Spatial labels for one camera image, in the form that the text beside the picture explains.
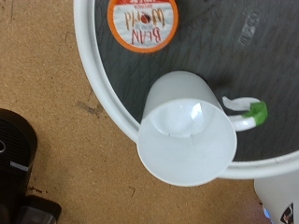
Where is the orange rimmed coffee pod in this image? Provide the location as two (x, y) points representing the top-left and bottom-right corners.
(107, 0), (180, 54)

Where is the white two-tier turntable stand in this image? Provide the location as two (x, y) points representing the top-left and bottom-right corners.
(73, 0), (299, 180)

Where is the white mug with green tape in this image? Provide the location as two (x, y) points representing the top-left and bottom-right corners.
(135, 70), (269, 188)

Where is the black Keurig coffee machine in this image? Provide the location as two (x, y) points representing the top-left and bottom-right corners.
(0, 107), (63, 224)

